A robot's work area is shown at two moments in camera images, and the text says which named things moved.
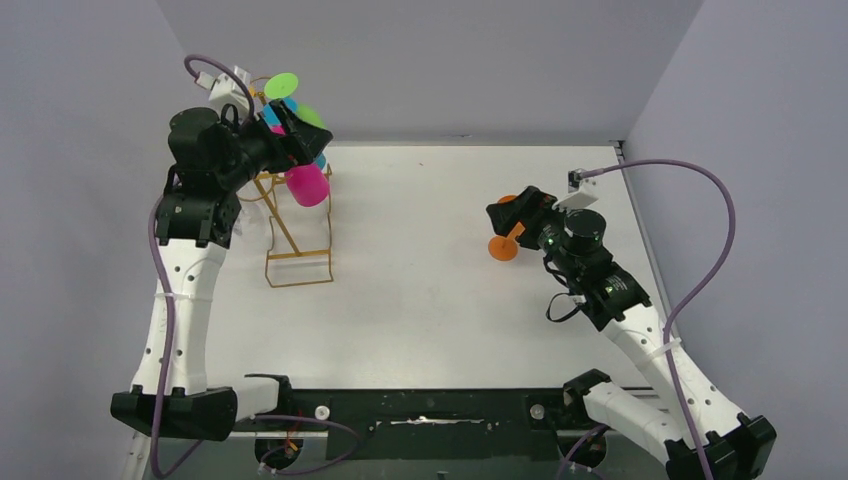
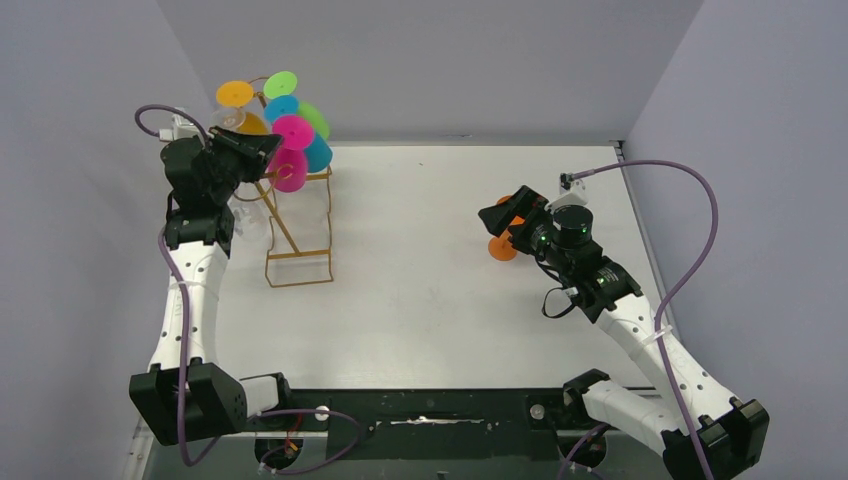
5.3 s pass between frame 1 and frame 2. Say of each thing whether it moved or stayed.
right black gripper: stayed
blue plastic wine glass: stayed
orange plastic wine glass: stayed
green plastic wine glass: stayed
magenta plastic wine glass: moved
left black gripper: moved
